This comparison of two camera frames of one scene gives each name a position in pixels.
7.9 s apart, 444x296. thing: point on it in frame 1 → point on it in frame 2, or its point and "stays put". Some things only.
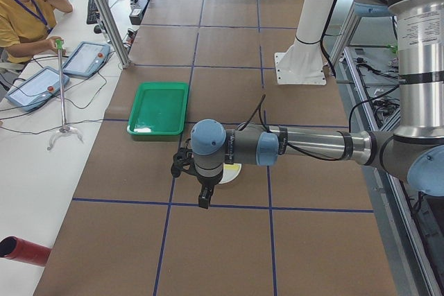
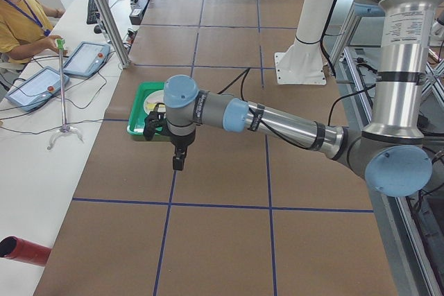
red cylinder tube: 15,248 stays put
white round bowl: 230,171 → 153,97
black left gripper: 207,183 → 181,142
